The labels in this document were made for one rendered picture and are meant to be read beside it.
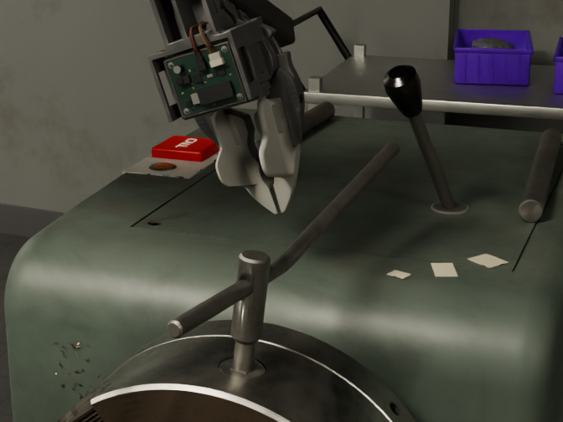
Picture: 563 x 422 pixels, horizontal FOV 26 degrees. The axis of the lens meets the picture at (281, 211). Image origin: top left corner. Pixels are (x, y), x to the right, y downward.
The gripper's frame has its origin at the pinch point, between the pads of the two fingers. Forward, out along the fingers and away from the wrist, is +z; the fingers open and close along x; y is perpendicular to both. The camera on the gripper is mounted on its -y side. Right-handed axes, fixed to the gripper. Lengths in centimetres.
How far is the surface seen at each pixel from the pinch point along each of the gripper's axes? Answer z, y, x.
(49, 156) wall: 25, -318, -229
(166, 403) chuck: 8.8, 18.5, -4.8
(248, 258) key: 1.0, 14.7, 2.8
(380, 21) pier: 9, -295, -77
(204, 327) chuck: 7.3, 7.7, -6.0
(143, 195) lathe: -0.1, -15.6, -20.7
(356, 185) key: 1.1, -1.6, 5.9
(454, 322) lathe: 12.8, 1.3, 11.3
